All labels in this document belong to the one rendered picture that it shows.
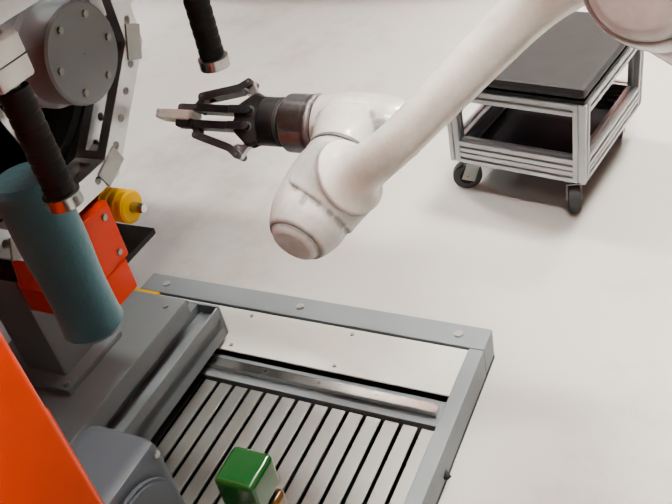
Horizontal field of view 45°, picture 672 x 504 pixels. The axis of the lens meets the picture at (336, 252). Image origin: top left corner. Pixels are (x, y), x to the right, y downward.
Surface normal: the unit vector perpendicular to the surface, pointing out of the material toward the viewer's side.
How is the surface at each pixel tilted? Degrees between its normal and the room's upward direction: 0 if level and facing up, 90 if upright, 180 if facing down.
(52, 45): 90
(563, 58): 0
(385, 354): 0
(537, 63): 0
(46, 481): 90
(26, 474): 90
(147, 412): 90
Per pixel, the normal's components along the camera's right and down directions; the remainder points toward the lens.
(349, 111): -0.22, -0.60
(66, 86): 0.90, 0.12
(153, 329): -0.18, -0.78
